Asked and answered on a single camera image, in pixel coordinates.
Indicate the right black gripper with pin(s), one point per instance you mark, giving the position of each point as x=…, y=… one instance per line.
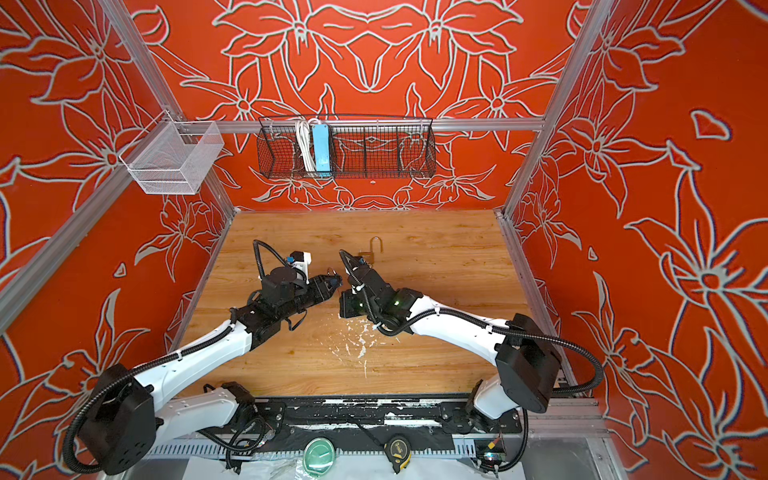
x=344, y=299

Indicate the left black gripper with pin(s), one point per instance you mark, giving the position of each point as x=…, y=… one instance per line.
x=320, y=286

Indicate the brass padlock long shackle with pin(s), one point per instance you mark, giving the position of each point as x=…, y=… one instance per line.
x=375, y=246

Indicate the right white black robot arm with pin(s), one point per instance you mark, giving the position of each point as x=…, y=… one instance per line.
x=527, y=360

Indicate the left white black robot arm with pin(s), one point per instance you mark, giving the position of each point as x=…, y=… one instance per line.
x=127, y=412

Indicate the light blue box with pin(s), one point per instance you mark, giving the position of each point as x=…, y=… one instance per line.
x=321, y=143

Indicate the black yellow tape measure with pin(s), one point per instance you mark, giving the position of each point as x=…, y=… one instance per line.
x=398, y=452

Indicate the white mesh basket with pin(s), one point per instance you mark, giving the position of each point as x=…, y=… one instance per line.
x=175, y=157

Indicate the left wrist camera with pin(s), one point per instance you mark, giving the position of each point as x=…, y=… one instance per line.
x=300, y=261

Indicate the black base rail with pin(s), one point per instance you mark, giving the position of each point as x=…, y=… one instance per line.
x=445, y=413

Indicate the black wire basket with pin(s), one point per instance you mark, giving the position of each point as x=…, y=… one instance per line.
x=361, y=147

